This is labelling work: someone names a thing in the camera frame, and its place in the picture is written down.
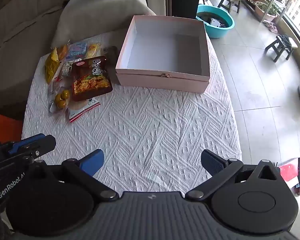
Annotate clear packet with red edge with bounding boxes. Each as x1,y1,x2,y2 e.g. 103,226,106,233
50,60,73,90

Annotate white textured tablecloth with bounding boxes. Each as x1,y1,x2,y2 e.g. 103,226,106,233
21,31,242,200

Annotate clear bread bun packet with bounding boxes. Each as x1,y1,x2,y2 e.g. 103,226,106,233
56,44,69,62

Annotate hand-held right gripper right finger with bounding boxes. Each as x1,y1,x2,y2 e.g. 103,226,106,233
185,149,278,201

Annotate dark clear snack packet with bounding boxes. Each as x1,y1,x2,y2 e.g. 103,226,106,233
102,45,118,65

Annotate long yellow snack packet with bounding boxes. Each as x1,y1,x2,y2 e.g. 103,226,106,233
85,42,103,58

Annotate teal plastic basin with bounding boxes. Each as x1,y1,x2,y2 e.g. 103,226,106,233
196,4,235,39

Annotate white packet with red stripes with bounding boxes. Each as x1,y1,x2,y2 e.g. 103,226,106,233
68,97,101,123

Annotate pink cardboard box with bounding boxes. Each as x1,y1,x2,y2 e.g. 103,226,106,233
115,15,211,94

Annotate beige sofa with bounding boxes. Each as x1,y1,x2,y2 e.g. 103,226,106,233
0,0,85,105

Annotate blue and white snack packet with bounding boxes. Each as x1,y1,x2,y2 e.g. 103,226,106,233
65,41,88,60

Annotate pink slippers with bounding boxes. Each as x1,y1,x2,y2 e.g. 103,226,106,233
262,20,279,33

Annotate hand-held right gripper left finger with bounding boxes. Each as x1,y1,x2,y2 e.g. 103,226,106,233
62,149,118,201

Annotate orange plastic stool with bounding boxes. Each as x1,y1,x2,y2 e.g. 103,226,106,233
0,110,23,143

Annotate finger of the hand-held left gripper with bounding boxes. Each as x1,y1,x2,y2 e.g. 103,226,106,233
20,135,57,162
5,133,47,153

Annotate red noodle snack packet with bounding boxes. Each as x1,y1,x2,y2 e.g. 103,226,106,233
71,56,113,102

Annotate green olives packet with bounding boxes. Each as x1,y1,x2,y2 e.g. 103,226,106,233
49,86,72,113

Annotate beige cushion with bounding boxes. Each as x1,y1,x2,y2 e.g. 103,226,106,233
51,0,157,48

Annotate red book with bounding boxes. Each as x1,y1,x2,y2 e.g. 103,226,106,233
277,157,300,189

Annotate dark stool with cloth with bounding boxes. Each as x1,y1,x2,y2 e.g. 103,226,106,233
265,34,298,63

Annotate potted green plant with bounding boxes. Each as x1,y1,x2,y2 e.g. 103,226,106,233
255,1,278,22

